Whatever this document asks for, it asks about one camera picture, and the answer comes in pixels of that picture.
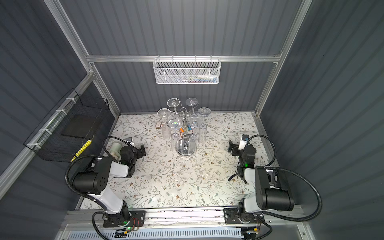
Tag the clear flute back right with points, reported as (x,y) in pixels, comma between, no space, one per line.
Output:
(192,102)

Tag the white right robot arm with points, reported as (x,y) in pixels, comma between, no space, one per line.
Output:
(272,189)

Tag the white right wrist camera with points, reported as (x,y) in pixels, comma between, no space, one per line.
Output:
(243,141)

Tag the white wire mesh basket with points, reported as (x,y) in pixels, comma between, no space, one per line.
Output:
(166,73)

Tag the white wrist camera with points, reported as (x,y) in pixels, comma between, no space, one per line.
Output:
(129,140)
(243,141)

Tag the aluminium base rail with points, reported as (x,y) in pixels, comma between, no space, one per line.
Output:
(160,218)

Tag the items in white basket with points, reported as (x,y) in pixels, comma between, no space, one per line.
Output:
(199,79)

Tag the clear flute front centre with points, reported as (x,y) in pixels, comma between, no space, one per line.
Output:
(194,123)

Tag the clear champagne flute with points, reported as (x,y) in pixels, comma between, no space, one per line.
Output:
(165,114)
(175,125)

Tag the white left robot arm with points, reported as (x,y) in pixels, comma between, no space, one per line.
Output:
(92,182)

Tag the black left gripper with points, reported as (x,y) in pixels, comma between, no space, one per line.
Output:
(140,151)

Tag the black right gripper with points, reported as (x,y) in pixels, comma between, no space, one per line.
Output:
(237,150)

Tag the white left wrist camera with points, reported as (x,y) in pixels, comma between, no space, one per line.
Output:
(129,140)

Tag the yellow black striped item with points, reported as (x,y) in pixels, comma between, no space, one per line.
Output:
(81,150)

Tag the black pliers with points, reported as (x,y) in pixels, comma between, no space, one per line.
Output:
(237,177)

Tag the clear flute back left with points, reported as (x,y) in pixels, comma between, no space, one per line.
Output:
(173,103)

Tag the silver wine glass rack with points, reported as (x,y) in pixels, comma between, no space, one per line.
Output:
(187,145)

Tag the black wire mesh basket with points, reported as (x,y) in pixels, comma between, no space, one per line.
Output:
(79,119)

